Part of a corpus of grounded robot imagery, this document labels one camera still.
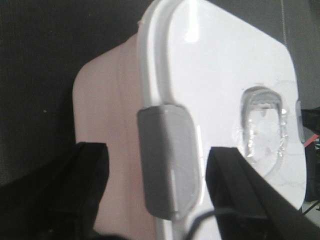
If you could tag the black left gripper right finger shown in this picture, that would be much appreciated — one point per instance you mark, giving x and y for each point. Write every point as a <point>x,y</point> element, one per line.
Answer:
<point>249,207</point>

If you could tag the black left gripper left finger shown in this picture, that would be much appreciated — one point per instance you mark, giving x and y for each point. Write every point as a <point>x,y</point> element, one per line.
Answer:
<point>58,201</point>

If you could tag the grey lid latch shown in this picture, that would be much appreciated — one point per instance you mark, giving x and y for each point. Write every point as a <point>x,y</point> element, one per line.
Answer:
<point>299,121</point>
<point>169,161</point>

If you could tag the white plastic storage bin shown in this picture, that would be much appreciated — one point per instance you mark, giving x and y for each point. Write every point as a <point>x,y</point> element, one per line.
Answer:
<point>106,98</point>

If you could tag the white bin lid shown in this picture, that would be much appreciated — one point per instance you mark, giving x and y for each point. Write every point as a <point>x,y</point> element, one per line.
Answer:
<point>237,83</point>

